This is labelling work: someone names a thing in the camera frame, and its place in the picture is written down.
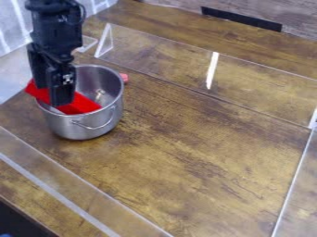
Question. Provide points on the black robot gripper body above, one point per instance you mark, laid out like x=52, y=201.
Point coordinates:
x=56, y=27

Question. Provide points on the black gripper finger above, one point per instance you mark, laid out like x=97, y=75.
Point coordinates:
x=60, y=83
x=37, y=64

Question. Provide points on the silver metal pot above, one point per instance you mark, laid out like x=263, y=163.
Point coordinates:
x=95, y=112

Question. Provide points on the red star-shaped block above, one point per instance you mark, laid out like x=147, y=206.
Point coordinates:
x=81, y=104

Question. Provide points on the small pink oval object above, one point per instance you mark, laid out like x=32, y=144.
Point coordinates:
x=124, y=77

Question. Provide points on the clear acrylic triangular bracket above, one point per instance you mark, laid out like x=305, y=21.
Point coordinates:
x=105, y=44

